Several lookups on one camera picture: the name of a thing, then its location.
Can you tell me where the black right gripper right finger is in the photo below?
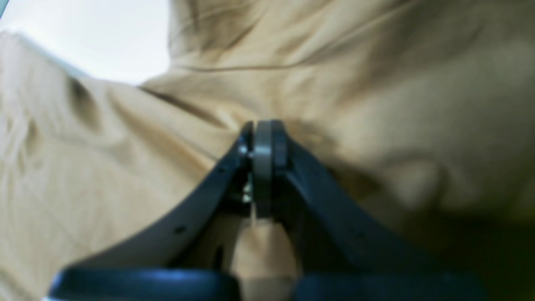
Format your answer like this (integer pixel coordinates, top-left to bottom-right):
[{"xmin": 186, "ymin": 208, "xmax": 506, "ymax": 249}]
[{"xmin": 272, "ymin": 121, "xmax": 487, "ymax": 301}]

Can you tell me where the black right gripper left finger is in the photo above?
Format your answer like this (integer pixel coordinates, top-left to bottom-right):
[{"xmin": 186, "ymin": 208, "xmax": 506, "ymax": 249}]
[{"xmin": 48, "ymin": 120, "xmax": 273, "ymax": 301}]

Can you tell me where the brown t-shirt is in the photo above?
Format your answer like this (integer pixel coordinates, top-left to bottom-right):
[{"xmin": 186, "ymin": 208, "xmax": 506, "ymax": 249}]
[{"xmin": 1, "ymin": 0, "xmax": 534, "ymax": 301}]

